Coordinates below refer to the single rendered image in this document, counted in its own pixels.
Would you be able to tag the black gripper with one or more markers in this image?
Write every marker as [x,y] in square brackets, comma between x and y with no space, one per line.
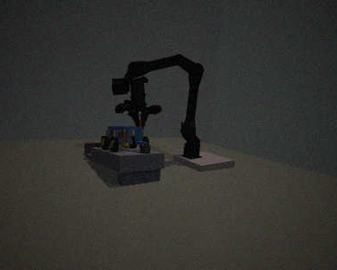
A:
[138,103]

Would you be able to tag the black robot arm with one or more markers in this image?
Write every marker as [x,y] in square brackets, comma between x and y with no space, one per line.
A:
[195,70]

